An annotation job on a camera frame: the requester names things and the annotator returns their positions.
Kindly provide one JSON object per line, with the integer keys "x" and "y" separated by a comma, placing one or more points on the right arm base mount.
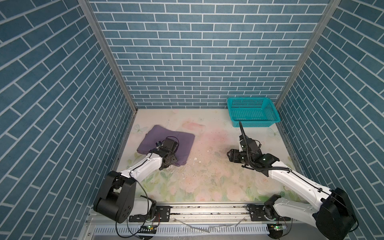
{"x": 260, "y": 213}

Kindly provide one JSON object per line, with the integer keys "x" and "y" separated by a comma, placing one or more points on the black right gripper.
{"x": 233, "y": 155}

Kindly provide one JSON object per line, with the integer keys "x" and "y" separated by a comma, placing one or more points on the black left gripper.
{"x": 174, "y": 159}

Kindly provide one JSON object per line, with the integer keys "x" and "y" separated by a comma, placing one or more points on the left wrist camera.
{"x": 170, "y": 145}

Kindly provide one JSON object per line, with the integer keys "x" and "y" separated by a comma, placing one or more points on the purple trousers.
{"x": 157, "y": 134}

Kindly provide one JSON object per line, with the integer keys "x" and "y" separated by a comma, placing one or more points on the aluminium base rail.
{"x": 185, "y": 221}

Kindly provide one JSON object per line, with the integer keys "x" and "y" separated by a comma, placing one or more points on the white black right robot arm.
{"x": 328, "y": 210}

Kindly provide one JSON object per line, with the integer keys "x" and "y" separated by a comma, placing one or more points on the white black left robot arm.
{"x": 116, "y": 198}

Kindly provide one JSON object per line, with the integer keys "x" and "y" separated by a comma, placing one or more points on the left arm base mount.
{"x": 156, "y": 214}

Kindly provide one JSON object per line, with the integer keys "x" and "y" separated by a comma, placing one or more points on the teal plastic basket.
{"x": 252, "y": 112}

